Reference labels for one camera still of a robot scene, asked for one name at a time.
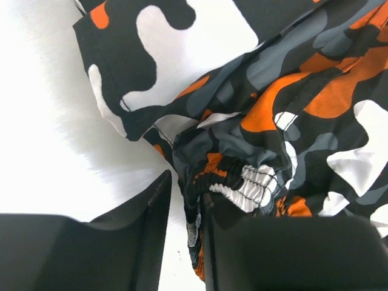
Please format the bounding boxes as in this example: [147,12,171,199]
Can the orange camouflage shorts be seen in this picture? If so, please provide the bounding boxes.
[73,1,387,279]

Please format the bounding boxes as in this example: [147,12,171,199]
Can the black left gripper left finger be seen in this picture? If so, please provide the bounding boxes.
[1,171,172,290]

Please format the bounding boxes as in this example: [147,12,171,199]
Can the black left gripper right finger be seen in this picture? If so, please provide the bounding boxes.
[201,193,387,290]

